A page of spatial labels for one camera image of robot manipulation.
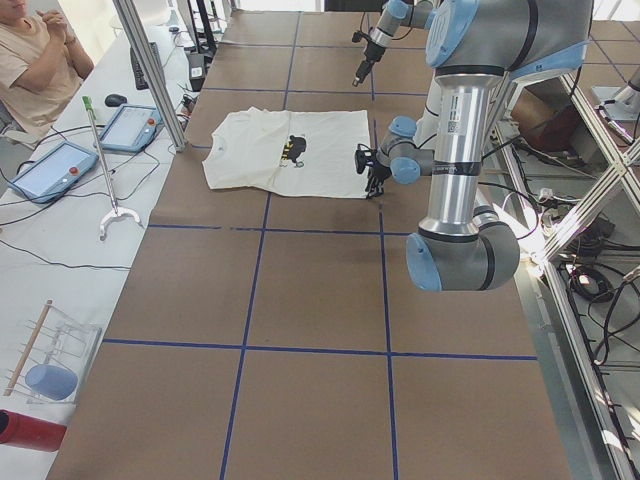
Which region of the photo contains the black computer mouse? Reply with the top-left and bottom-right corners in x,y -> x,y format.
104,94 -> 128,108

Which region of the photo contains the white wire dish rack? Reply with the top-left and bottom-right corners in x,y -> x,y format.
1,304 -> 103,404

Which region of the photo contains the cream cat print t-shirt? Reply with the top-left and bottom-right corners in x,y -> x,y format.
202,107 -> 369,199

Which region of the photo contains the teach pendant tablet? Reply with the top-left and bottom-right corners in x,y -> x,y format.
8,141 -> 98,203
99,104 -> 162,153

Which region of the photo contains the person in beige shirt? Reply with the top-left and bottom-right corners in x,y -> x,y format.
1,1 -> 94,139

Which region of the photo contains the light blue plastic cup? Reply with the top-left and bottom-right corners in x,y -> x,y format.
25,364 -> 78,401

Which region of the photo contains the wooden stick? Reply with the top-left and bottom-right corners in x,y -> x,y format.
3,299 -> 53,397

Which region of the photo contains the red cylinder bottle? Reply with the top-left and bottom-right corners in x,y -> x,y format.
1,410 -> 67,452

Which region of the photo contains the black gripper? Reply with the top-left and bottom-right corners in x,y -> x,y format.
354,144 -> 390,196
352,31 -> 385,87

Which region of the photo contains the black keyboard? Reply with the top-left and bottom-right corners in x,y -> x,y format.
129,42 -> 161,91

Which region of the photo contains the long metal reacher tool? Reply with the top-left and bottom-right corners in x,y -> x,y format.
82,96 -> 143,241

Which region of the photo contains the near teach pendant tablet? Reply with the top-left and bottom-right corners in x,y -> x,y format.
8,141 -> 98,203

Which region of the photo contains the far teach pendant tablet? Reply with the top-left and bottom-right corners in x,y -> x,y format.
99,104 -> 162,153

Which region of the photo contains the aluminium frame post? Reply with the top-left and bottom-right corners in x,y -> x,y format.
113,0 -> 187,152

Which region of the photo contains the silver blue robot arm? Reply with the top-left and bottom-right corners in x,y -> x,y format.
353,1 -> 593,292
352,0 -> 440,87

